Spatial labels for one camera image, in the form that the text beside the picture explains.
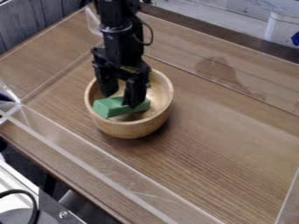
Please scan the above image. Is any white container top right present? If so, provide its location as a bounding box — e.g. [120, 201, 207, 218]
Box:
[264, 11, 299, 49]

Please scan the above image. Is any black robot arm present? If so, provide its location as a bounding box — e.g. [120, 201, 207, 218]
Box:
[91, 0, 153, 109]

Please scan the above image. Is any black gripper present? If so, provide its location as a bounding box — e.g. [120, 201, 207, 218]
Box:
[91, 47, 152, 109]

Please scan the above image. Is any brown wooden bowl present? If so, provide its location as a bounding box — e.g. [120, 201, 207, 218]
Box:
[84, 69, 173, 139]

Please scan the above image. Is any clear acrylic front wall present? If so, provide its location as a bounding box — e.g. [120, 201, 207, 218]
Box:
[0, 85, 224, 224]

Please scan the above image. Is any black cable bottom left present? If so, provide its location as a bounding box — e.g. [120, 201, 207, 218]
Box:
[0, 188, 40, 224]

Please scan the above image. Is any grey metal stand base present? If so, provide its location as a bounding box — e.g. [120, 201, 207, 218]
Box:
[0, 204, 87, 224]

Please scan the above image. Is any green rectangular block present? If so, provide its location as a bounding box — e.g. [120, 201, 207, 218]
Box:
[92, 96, 151, 119]

